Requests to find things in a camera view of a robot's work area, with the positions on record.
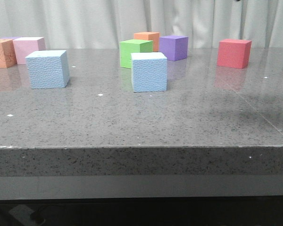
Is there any green foam cube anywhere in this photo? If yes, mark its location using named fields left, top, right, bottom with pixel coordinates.
left=119, top=39, right=153, bottom=68

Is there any lavender foam cube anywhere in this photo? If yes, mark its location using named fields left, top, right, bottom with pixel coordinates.
left=1, top=37, right=21, bottom=40

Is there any light blue foam cube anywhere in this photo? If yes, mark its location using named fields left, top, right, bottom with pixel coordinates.
left=131, top=52, right=167, bottom=92
left=25, top=50, right=70, bottom=89

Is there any grey curtain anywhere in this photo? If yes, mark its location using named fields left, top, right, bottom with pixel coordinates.
left=0, top=0, right=283, bottom=48

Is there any pink foam cube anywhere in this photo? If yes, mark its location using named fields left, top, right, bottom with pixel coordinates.
left=13, top=37, right=46, bottom=65

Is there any textured orange foam cube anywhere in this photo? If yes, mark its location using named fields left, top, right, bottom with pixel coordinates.
left=0, top=39, right=17, bottom=68

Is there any purple foam cube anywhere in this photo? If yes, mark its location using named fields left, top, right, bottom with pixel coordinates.
left=158, top=35, right=189, bottom=61

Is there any red foam cube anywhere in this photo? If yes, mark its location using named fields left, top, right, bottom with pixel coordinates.
left=217, top=39, right=252, bottom=69

